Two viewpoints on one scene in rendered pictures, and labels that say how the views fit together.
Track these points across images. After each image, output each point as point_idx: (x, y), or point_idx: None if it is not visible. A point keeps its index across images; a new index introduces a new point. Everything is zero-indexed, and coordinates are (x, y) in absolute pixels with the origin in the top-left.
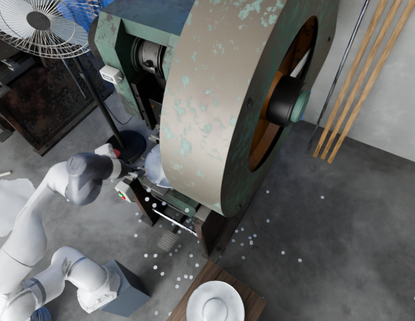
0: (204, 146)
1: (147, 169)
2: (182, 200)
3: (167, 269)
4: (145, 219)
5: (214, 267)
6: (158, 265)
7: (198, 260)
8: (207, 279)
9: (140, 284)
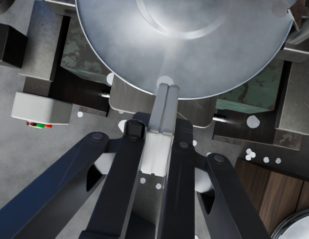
0: None
1: (177, 92)
2: (230, 98)
3: (164, 177)
4: (89, 109)
5: (287, 182)
6: (146, 176)
7: (208, 147)
8: (282, 208)
9: (135, 219)
